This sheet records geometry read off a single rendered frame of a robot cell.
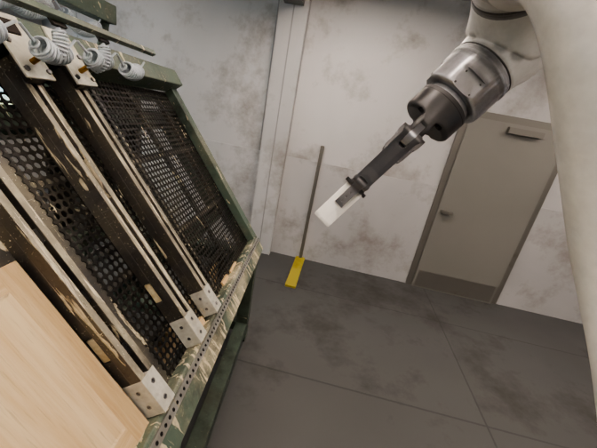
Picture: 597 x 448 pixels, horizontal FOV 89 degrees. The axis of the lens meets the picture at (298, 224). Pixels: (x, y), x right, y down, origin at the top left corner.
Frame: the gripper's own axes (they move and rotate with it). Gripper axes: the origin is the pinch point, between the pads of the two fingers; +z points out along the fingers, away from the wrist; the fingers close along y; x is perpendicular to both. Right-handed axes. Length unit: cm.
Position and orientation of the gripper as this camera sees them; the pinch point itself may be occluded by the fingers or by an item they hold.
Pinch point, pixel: (338, 204)
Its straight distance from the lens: 46.0
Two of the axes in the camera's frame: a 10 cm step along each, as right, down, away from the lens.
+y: -1.7, 1.0, -9.8
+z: -7.1, 6.8, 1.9
